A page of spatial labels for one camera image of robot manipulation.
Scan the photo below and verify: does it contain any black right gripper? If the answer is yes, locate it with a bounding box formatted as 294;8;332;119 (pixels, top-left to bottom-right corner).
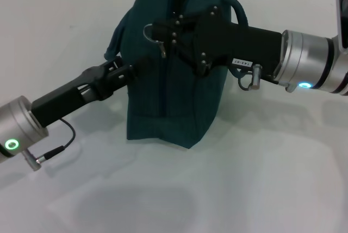
151;4;284;77

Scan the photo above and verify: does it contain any right arm cable metal plug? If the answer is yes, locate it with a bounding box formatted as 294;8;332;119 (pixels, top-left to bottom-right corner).
237;62;281;92

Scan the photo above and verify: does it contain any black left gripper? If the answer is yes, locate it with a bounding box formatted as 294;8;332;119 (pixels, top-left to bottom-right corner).
30;54;156;129

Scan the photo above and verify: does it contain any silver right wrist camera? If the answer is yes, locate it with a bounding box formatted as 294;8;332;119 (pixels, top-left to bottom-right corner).
335;0;348;52

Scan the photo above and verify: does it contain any dark teal fabric lunch bag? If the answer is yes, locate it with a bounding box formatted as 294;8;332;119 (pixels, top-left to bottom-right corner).
104;0;250;150

